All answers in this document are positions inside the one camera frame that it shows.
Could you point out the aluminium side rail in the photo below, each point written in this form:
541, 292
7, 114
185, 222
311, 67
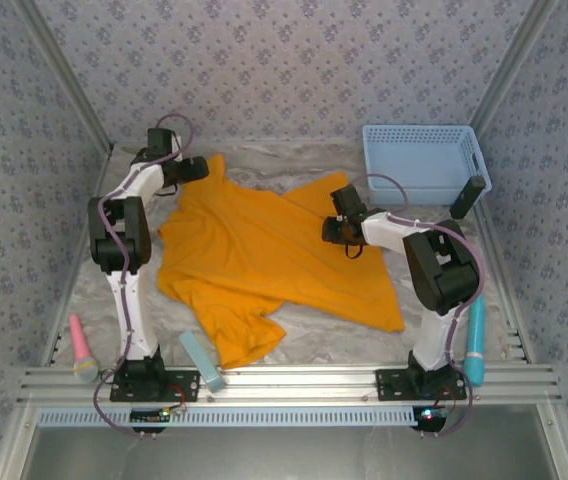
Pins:
497, 250
65, 300

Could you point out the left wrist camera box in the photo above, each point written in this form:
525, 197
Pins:
178, 147

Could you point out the light blue plastic basket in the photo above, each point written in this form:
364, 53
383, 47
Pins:
414, 165

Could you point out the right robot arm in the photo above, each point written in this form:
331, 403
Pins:
389, 232

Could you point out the black rectangular device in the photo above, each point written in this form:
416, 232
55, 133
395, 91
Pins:
467, 197

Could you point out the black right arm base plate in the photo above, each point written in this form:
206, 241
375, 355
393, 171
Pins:
390, 386

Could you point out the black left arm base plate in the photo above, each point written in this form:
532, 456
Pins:
186, 386

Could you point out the orange t-shirt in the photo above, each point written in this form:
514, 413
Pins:
264, 260

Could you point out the small circuit board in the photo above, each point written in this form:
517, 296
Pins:
430, 416
149, 416

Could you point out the aluminium frame post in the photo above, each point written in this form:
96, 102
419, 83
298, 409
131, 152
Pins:
504, 75
69, 75

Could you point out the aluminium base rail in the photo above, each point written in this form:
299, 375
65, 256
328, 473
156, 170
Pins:
289, 385

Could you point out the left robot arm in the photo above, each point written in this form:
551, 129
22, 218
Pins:
131, 320

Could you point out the light teal rectangular block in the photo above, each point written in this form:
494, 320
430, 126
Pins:
201, 360

